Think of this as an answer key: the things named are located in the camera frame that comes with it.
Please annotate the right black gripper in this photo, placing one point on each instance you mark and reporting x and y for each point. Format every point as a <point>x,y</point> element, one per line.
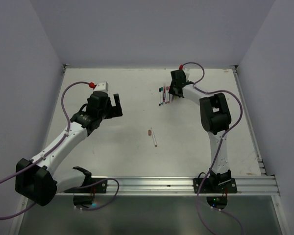
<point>172,89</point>

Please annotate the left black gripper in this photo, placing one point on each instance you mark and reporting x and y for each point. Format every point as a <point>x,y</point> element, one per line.
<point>114,111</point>

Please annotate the pink capped white pen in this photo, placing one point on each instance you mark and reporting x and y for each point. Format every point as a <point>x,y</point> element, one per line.
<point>167,95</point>

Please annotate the brown capped white pen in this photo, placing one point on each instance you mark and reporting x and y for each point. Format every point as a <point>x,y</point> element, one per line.
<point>153,137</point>

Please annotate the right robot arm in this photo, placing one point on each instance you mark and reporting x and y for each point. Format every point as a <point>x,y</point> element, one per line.
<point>215,119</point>

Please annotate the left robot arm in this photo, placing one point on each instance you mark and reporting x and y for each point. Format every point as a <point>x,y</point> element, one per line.
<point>35,177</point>

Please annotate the magenta pen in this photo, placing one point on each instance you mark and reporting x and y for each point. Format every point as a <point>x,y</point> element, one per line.
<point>164,93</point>

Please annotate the teal capped white pen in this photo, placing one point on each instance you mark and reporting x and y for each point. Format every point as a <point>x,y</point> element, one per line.
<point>162,94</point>

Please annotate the black capped white pen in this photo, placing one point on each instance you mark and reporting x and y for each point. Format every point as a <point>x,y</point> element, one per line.
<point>159,97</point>

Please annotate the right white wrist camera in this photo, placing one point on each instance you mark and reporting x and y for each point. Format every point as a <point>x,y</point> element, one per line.
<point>186,70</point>

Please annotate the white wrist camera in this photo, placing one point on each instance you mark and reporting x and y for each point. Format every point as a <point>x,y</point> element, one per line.
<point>186,70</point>
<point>99,87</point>

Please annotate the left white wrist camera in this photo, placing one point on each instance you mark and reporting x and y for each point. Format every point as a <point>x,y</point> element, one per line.
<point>99,87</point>

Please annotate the aluminium mounting rail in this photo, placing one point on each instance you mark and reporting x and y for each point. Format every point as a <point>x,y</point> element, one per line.
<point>183,186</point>

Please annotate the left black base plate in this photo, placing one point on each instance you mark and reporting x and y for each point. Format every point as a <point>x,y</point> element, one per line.
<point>98,188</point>

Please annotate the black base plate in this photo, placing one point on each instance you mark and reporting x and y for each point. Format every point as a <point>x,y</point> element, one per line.
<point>98,188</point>
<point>209,188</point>

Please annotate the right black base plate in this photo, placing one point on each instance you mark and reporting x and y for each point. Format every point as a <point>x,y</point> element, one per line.
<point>209,188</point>

